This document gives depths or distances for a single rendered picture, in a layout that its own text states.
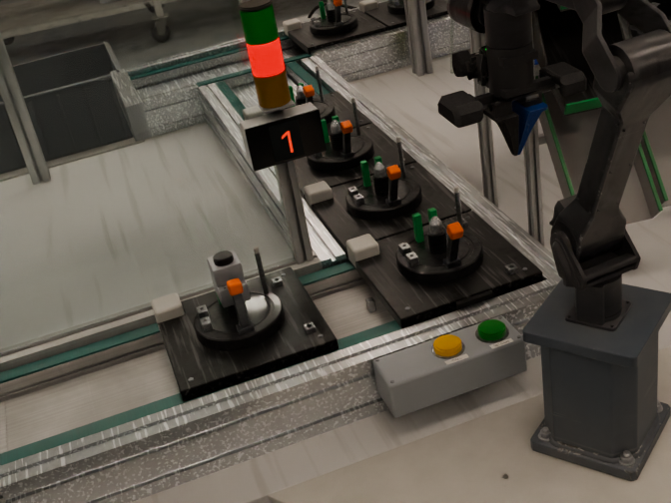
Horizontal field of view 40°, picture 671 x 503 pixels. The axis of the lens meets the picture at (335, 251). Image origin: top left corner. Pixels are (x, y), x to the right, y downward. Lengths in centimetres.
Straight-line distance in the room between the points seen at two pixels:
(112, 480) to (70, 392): 23
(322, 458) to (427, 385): 18
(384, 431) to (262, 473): 19
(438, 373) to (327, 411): 18
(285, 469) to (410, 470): 18
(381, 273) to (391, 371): 24
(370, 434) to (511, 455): 21
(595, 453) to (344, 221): 65
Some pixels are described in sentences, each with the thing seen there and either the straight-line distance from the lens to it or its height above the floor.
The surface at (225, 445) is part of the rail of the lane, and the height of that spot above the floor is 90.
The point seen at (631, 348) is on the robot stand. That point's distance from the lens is 117.
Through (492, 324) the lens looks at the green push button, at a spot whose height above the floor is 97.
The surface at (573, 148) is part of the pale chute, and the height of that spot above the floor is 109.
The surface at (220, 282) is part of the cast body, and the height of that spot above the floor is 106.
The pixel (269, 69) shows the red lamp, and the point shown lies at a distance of 141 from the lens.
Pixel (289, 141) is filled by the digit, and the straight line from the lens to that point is 145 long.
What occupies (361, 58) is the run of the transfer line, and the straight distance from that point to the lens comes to 265.
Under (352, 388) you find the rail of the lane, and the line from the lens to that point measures 136.
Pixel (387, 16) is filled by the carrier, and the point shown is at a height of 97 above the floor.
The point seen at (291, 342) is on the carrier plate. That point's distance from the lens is 139.
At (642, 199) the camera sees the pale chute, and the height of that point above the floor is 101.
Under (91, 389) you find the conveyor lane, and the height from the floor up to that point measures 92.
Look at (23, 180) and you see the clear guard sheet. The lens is 147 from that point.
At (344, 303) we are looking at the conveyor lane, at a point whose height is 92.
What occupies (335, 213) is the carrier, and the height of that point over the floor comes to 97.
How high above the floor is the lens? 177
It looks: 30 degrees down
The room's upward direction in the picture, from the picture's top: 11 degrees counter-clockwise
